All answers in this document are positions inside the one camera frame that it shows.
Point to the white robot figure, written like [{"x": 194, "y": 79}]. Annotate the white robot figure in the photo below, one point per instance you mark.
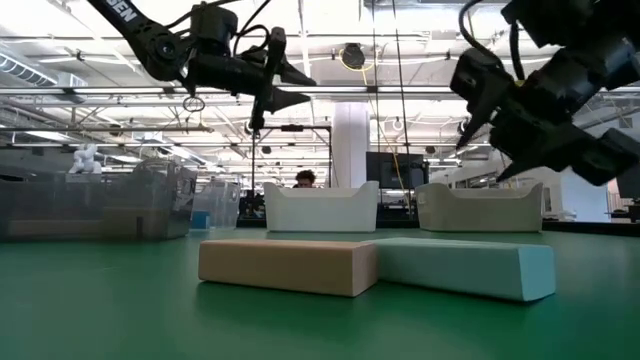
[{"x": 85, "y": 159}]

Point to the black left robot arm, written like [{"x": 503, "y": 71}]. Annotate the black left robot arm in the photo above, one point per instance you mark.
[{"x": 150, "y": 40}]

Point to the long pale teal block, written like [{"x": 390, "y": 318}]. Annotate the long pale teal block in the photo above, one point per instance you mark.
[{"x": 465, "y": 270}]

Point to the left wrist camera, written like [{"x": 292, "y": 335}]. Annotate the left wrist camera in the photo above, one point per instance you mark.
[{"x": 215, "y": 25}]

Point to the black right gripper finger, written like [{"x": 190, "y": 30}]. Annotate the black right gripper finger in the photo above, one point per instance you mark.
[
  {"x": 535, "y": 162},
  {"x": 480, "y": 120}
]

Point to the black monitor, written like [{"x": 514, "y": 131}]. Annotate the black monitor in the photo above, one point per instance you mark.
[{"x": 385, "y": 170}]

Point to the beige plastic bin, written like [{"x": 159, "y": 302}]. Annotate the beige plastic bin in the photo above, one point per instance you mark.
[{"x": 477, "y": 210}]

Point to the small clear plastic bin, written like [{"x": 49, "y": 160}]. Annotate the small clear plastic bin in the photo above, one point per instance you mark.
[{"x": 220, "y": 205}]

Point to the person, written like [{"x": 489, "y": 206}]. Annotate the person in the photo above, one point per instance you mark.
[{"x": 305, "y": 179}]

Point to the black metal frame rig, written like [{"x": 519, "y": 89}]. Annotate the black metal frame rig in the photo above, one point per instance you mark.
[{"x": 292, "y": 128}]

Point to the white plastic bin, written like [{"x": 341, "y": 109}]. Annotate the white plastic bin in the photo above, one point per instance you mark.
[{"x": 322, "y": 207}]

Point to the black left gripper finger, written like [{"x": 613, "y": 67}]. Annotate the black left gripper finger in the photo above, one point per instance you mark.
[
  {"x": 287, "y": 101},
  {"x": 295, "y": 76}
]

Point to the translucent grey bin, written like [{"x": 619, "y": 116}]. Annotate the translucent grey bin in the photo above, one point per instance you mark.
[{"x": 60, "y": 195}]

